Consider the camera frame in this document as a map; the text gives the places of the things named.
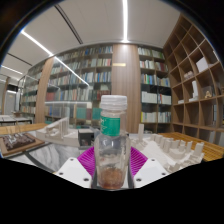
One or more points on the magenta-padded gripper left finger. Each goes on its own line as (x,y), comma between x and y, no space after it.
(75,170)

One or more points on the white building model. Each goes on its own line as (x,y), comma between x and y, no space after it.
(58,133)

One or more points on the wooden grid shelf unit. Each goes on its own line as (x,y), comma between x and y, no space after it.
(196,83)

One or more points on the narrow bookshelf full of books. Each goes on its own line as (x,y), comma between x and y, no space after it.
(155,86)

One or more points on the black box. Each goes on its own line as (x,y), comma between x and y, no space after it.
(85,137)

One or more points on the brown model on wooden board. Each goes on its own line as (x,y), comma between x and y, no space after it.
(18,141)

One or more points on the clear plastic bottle white cap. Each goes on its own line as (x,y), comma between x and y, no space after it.
(111,153)

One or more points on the straight ceiling light strip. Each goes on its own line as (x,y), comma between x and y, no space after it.
(125,20)

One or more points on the glass-fronted bookshelf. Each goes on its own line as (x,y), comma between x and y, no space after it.
(31,96)

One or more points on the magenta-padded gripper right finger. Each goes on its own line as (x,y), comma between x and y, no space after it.
(148,170)

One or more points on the curved ceiling light strip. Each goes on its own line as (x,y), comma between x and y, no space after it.
(36,43)

